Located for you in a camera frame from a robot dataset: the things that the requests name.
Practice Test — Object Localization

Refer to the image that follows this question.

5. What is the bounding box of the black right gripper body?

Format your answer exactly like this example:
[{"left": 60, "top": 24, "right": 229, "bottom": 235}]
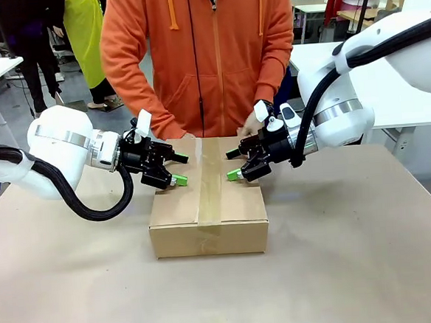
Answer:
[{"left": 237, "top": 125, "right": 297, "bottom": 184}]

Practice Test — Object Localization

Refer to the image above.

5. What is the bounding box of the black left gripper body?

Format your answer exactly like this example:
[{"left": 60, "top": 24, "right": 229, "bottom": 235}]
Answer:
[{"left": 117, "top": 126, "right": 177, "bottom": 193}]

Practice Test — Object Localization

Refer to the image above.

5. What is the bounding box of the brown cardboard box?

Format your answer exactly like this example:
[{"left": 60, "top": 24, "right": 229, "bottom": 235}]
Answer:
[{"left": 142, "top": 131, "right": 272, "bottom": 261}]

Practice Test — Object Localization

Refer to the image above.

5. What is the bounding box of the person right forearm orange sleeve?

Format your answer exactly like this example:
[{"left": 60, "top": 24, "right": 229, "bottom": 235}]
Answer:
[{"left": 102, "top": 60, "right": 188, "bottom": 145}]

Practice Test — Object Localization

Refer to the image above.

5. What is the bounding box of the person left forearm orange sleeve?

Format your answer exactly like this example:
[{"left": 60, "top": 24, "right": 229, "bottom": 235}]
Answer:
[{"left": 246, "top": 48, "right": 298, "bottom": 111}]

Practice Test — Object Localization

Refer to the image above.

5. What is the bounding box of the person left hand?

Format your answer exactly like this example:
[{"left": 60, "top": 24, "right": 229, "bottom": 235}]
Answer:
[{"left": 235, "top": 111, "right": 263, "bottom": 139}]

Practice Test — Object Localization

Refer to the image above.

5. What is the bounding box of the brown packing tape strip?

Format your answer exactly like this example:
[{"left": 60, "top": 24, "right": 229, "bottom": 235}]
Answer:
[{"left": 190, "top": 135, "right": 229, "bottom": 253}]

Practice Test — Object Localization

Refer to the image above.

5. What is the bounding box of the orange hoodie torso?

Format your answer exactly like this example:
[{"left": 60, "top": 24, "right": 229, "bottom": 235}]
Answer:
[{"left": 96, "top": 0, "right": 302, "bottom": 146}]

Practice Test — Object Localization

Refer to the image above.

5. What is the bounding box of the person in yellow-green apron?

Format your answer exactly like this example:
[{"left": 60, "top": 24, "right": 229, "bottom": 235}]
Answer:
[{"left": 61, "top": 0, "right": 119, "bottom": 111}]

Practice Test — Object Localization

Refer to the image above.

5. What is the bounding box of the white background workbench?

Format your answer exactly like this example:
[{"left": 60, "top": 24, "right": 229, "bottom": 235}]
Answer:
[{"left": 290, "top": 0, "right": 341, "bottom": 46}]

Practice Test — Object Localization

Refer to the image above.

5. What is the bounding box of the person in dark clothes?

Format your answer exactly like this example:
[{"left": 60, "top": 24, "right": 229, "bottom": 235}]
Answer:
[{"left": 0, "top": 0, "right": 73, "bottom": 117}]

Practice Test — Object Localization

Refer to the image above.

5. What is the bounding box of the black tripod pole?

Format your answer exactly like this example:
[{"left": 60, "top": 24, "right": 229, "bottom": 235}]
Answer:
[{"left": 345, "top": 0, "right": 378, "bottom": 37}]

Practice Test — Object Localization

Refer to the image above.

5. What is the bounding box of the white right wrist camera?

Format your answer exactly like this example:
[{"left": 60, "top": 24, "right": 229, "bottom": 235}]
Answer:
[{"left": 252, "top": 98, "right": 285, "bottom": 134}]

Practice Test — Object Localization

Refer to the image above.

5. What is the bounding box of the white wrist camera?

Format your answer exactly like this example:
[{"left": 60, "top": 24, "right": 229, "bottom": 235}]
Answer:
[
  {"left": 128, "top": 108, "right": 154, "bottom": 145},
  {"left": 252, "top": 98, "right": 285, "bottom": 134}
]

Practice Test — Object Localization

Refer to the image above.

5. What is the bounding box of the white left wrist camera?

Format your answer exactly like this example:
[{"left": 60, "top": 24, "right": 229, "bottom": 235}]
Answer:
[{"left": 128, "top": 108, "right": 154, "bottom": 145}]

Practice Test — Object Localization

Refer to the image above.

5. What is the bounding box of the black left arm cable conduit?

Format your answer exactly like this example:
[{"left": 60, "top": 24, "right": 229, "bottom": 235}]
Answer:
[{"left": 0, "top": 132, "right": 137, "bottom": 229}]

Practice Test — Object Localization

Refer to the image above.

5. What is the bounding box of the thin black cord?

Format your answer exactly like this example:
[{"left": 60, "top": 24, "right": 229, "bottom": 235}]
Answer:
[{"left": 185, "top": 0, "right": 207, "bottom": 139}]

